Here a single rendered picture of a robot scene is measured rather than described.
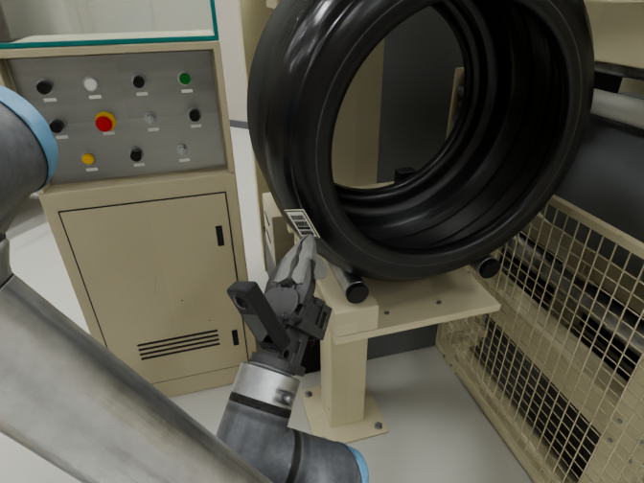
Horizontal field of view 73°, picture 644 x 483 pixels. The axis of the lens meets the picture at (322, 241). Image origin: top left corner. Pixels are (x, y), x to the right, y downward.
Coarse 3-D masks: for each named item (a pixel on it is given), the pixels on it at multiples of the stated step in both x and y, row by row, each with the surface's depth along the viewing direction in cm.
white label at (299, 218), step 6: (288, 210) 68; (294, 210) 67; (300, 210) 66; (288, 216) 69; (294, 216) 68; (300, 216) 67; (306, 216) 66; (294, 222) 69; (300, 222) 68; (306, 222) 68; (300, 228) 70; (306, 228) 69; (312, 228) 68; (300, 234) 71; (306, 234) 70; (312, 234) 69
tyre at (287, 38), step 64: (320, 0) 55; (384, 0) 54; (448, 0) 83; (512, 0) 59; (576, 0) 61; (256, 64) 70; (320, 64) 56; (512, 64) 88; (576, 64) 65; (256, 128) 68; (320, 128) 59; (512, 128) 92; (576, 128) 71; (320, 192) 64; (384, 192) 100; (448, 192) 101; (512, 192) 88; (384, 256) 73; (448, 256) 77
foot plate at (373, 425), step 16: (304, 400) 167; (320, 400) 167; (368, 400) 167; (320, 416) 161; (368, 416) 161; (320, 432) 155; (336, 432) 155; (352, 432) 155; (368, 432) 155; (384, 432) 155
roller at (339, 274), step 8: (336, 272) 84; (344, 272) 82; (336, 280) 85; (344, 280) 81; (352, 280) 80; (360, 280) 80; (344, 288) 80; (352, 288) 79; (360, 288) 79; (368, 288) 80; (352, 296) 79; (360, 296) 80
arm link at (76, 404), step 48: (0, 240) 30; (0, 288) 29; (0, 336) 28; (48, 336) 31; (0, 384) 28; (48, 384) 30; (96, 384) 32; (144, 384) 36; (48, 432) 30; (96, 432) 32; (144, 432) 34; (192, 432) 38; (96, 480) 33; (144, 480) 34; (192, 480) 36; (240, 480) 40
